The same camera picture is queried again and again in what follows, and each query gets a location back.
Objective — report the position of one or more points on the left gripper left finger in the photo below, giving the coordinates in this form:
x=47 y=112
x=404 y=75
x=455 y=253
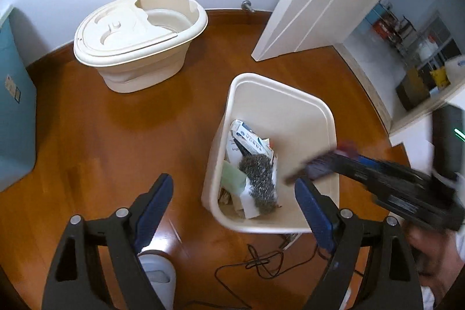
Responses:
x=76 y=279

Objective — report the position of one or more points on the steel wool scrubber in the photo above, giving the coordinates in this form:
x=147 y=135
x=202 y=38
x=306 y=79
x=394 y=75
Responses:
x=259 y=170

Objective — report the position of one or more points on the beige plastic trash bin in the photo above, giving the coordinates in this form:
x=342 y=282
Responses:
x=299 y=126

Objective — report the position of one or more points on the blue white small box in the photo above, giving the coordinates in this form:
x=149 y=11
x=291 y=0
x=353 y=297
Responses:
x=249 y=140

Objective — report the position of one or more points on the person's right hand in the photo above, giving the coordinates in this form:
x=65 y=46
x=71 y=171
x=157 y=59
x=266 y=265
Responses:
x=443 y=263

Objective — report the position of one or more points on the grey left slipper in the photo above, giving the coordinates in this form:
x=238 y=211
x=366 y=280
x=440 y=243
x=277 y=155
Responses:
x=162 y=276

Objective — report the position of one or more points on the teal storage box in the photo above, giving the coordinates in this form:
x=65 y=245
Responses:
x=17 y=112

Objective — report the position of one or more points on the red crate in hallway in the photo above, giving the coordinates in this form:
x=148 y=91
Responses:
x=381 y=29

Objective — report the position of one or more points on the beige foot bath tub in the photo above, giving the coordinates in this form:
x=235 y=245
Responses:
x=136 y=44

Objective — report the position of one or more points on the metal door stopper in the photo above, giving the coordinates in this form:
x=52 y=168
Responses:
x=247 y=7

